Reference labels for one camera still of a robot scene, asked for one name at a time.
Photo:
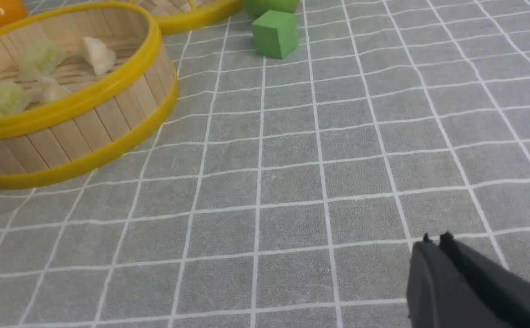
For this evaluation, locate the white dumpling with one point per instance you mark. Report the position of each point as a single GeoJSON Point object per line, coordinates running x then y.
{"type": "Point", "coordinates": [51, 90]}
{"type": "Point", "coordinates": [97, 54]}

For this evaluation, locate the grey checked tablecloth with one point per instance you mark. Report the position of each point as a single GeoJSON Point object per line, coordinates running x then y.
{"type": "Point", "coordinates": [288, 193]}

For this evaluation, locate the bamboo steamer tray yellow rim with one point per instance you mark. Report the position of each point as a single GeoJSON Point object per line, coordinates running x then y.
{"type": "Point", "coordinates": [105, 116]}

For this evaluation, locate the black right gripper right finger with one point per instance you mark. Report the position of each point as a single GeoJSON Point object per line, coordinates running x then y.
{"type": "Point", "coordinates": [504, 293]}

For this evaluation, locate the green foam cube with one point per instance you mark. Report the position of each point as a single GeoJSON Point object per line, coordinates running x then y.
{"type": "Point", "coordinates": [275, 34]}

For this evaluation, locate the green toy melon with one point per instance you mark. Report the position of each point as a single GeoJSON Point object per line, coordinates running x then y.
{"type": "Point", "coordinates": [256, 8]}

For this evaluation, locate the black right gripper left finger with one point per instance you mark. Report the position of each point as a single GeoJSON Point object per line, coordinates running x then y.
{"type": "Point", "coordinates": [439, 296]}

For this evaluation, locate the green dumpling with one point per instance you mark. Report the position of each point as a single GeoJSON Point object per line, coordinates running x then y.
{"type": "Point", "coordinates": [14, 99]}
{"type": "Point", "coordinates": [40, 59]}

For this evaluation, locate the woven bamboo steamer lid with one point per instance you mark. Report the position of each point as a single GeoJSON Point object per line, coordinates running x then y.
{"type": "Point", "coordinates": [179, 16]}

